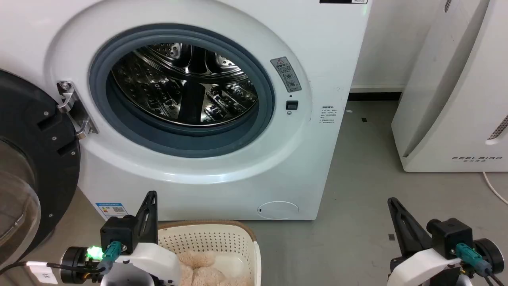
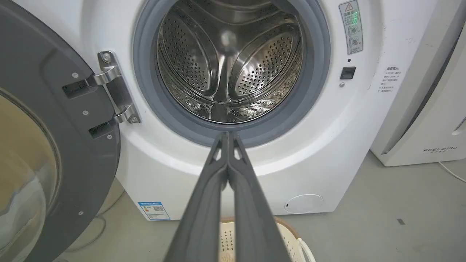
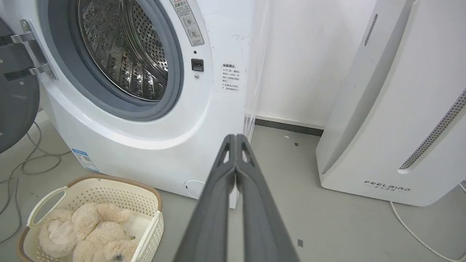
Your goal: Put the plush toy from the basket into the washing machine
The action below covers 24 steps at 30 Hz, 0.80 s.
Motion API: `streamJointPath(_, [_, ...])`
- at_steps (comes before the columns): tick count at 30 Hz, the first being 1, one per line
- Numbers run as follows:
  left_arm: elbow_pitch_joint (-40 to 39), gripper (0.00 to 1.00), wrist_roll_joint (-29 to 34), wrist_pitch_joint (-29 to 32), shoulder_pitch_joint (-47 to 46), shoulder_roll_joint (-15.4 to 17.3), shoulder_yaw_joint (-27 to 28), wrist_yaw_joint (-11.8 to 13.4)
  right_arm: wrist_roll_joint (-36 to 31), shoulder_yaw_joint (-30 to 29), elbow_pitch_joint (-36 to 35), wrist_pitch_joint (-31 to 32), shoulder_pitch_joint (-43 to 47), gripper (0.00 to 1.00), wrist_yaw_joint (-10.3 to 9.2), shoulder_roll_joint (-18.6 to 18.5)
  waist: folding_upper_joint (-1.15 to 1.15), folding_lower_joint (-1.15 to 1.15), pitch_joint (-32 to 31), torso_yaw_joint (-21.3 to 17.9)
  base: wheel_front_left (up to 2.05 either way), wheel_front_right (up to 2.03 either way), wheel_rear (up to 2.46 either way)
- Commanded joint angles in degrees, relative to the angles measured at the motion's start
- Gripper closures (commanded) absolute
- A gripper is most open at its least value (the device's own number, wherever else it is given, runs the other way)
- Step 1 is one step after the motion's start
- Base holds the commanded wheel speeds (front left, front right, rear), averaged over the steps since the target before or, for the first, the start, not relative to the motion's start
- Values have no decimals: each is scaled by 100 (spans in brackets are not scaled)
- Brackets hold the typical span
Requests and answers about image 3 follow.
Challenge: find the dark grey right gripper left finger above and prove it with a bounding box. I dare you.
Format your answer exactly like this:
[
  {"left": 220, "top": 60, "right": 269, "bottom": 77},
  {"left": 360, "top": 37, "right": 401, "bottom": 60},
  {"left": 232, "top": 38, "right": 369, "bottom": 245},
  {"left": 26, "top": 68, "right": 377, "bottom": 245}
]
[{"left": 174, "top": 134, "right": 238, "bottom": 262}]

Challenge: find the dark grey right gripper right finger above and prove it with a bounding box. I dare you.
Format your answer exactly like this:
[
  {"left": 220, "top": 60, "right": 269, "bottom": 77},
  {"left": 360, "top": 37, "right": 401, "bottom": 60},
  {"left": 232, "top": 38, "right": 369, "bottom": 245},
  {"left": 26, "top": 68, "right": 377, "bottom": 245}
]
[{"left": 235, "top": 134, "right": 300, "bottom": 262}]

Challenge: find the cream plush teddy bear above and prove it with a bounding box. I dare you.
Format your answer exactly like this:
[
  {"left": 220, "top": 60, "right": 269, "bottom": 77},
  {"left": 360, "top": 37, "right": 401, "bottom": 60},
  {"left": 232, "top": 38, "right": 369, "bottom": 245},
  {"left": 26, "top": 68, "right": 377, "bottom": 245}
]
[{"left": 38, "top": 203, "right": 139, "bottom": 262}]

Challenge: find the dark washing machine door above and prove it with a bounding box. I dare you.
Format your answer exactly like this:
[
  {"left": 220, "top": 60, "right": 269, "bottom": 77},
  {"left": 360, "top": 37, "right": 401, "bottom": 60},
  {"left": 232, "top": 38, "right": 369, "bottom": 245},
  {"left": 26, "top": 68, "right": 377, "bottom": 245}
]
[{"left": 0, "top": 16, "right": 40, "bottom": 154}]

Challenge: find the cream plastic laundry basket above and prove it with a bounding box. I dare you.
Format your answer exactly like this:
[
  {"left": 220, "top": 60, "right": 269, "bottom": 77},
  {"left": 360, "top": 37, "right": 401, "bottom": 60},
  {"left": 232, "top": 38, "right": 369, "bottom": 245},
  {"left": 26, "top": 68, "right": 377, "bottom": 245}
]
[{"left": 16, "top": 174, "right": 165, "bottom": 262}]

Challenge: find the white front-load washing machine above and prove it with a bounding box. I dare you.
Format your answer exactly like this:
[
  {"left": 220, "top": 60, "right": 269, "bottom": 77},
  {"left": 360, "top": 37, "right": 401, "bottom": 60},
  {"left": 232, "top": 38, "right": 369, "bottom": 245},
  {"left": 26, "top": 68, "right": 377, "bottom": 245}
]
[{"left": 0, "top": 0, "right": 270, "bottom": 209}]

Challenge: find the white air purifier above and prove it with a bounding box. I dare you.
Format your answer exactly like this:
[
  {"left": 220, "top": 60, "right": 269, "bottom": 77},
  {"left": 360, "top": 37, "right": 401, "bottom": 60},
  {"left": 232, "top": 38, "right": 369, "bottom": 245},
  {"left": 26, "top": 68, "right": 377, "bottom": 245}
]
[{"left": 316, "top": 0, "right": 466, "bottom": 207}]

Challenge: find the white power cable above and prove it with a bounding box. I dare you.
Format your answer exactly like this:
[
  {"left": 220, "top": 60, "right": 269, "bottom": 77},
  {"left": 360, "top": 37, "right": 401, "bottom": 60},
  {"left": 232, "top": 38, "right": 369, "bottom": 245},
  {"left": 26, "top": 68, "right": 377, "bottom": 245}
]
[{"left": 390, "top": 183, "right": 466, "bottom": 262}]

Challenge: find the grey floor cable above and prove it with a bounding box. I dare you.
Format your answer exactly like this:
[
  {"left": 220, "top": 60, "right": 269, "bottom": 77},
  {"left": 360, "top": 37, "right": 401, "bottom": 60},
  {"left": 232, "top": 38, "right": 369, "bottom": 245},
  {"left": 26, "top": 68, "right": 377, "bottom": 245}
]
[{"left": 0, "top": 121, "right": 72, "bottom": 245}]

